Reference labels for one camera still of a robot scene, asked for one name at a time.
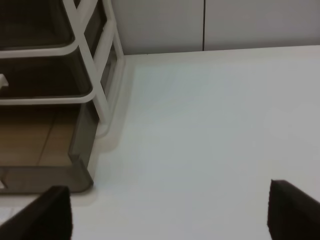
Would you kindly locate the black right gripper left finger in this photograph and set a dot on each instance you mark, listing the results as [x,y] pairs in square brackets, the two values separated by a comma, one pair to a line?
[48,217]

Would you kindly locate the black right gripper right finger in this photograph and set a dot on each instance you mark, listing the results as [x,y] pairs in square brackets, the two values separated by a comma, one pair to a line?
[292,214]

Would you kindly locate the dark bottom drawer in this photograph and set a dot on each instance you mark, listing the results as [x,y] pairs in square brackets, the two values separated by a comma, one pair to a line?
[46,145]

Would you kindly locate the dark top drawer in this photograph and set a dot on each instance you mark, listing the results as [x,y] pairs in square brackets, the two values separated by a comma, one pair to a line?
[42,24]

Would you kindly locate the white drawer cabinet frame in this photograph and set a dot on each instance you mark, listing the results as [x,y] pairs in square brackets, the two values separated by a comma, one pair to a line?
[105,92]

